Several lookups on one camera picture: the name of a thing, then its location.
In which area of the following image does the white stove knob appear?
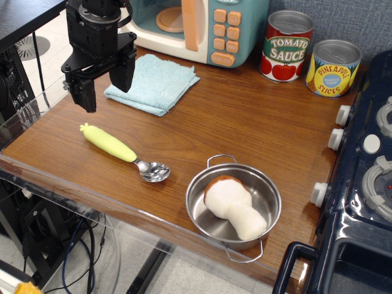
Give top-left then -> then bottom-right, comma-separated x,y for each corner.
335,105 -> 351,127
328,129 -> 344,151
311,183 -> 328,208

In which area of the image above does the white stove knob middle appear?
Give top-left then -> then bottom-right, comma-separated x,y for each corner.
328,129 -> 344,151

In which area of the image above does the pineapple slices can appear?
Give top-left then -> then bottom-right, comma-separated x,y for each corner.
306,39 -> 363,97

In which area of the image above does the black desk at left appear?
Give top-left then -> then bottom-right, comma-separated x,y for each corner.
1,0 -> 66,53

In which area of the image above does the black cable under table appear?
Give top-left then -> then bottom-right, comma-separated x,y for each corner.
42,214 -> 108,294

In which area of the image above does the white stove knob rear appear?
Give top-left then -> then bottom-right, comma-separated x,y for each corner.
335,105 -> 351,127

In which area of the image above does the white stove knob front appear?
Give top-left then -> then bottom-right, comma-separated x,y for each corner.
311,183 -> 328,208

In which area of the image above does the plush mushroom toy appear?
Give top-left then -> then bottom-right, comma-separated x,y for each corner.
203,175 -> 267,241

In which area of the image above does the light blue cloth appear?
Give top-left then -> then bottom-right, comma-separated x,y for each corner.
104,54 -> 200,117

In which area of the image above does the stainless steel pan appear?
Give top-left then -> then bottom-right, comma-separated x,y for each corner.
186,156 -> 282,263

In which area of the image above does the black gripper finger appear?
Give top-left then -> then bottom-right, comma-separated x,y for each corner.
70,78 -> 96,113
109,58 -> 135,92

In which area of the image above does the tomato sauce can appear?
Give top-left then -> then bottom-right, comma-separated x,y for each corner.
260,10 -> 315,82

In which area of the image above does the dark blue toy stove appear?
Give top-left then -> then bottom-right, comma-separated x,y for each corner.
273,51 -> 391,293

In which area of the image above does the blue cable under table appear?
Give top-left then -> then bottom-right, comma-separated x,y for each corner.
62,219 -> 96,294

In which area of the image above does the toy microwave teal and cream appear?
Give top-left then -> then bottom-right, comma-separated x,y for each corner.
121,0 -> 269,68

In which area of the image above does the clear acrylic table guard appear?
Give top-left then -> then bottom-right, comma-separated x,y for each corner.
0,27 -> 295,285

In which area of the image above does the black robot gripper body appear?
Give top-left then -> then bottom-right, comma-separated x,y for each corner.
61,1 -> 136,90

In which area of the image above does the black table leg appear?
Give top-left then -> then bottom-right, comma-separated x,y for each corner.
126,249 -> 168,294

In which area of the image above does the spoon with yellow-green handle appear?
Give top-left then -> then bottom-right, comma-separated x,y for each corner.
80,123 -> 171,183

